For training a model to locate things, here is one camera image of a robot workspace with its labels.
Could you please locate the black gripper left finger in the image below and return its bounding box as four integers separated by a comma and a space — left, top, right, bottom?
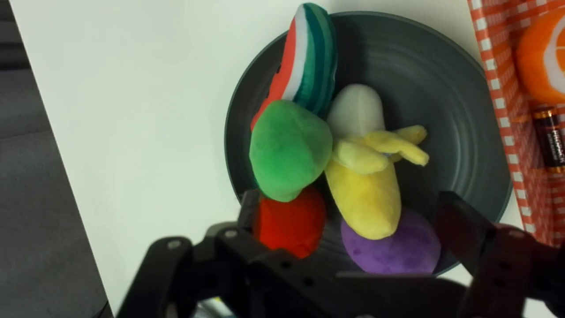
117, 188, 279, 318

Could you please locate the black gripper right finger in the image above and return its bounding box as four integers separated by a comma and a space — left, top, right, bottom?
434, 190, 565, 318

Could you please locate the green pear plush toy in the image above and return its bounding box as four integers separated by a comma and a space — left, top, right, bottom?
249, 98, 336, 204

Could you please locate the red checkered cardboard box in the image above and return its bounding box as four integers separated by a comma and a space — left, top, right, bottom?
466, 0, 565, 248

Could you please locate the red tomato plush toy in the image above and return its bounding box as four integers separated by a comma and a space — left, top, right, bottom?
254, 186, 327, 261

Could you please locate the purple plush toy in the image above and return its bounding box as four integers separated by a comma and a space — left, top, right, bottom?
339, 208, 443, 277

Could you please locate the yellow banana plush toy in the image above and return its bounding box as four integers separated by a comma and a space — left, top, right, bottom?
325, 82, 431, 241

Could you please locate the dark grey plate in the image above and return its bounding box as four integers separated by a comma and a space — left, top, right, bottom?
224, 10, 514, 278

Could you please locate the orange fruit plush toy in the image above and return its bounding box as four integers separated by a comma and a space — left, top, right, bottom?
514, 6, 565, 107

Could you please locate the watermelon slice plush toy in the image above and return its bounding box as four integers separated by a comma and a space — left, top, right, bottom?
249, 1, 341, 130

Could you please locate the black copper battery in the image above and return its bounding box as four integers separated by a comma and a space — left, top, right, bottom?
532, 103, 565, 174

